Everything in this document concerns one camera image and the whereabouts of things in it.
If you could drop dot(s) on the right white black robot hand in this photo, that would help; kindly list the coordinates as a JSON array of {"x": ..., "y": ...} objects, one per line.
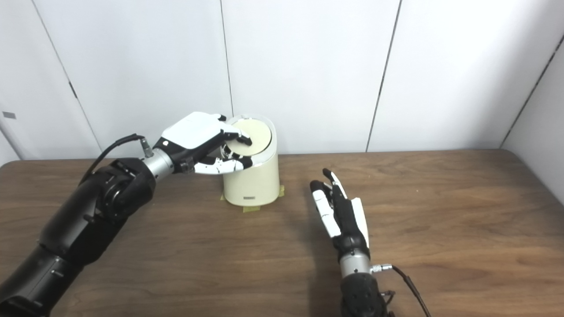
[{"x": 346, "y": 220}]

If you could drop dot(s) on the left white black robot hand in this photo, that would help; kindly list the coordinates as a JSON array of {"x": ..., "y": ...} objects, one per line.
[{"x": 194, "y": 132}]

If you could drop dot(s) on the cream-colored bin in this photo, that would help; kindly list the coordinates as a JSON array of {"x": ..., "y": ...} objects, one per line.
[{"x": 255, "y": 185}]

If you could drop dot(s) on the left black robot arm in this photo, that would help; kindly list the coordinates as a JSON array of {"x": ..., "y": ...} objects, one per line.
[{"x": 88, "y": 220}]

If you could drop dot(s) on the tall yellow tape piece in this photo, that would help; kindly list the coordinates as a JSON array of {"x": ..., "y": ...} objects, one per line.
[{"x": 281, "y": 191}]

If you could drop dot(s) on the wide yellow tape piece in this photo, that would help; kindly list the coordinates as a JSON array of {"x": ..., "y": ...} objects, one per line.
[{"x": 251, "y": 208}]

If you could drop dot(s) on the grey wall label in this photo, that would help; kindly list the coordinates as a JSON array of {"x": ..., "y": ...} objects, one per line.
[{"x": 9, "y": 115}]

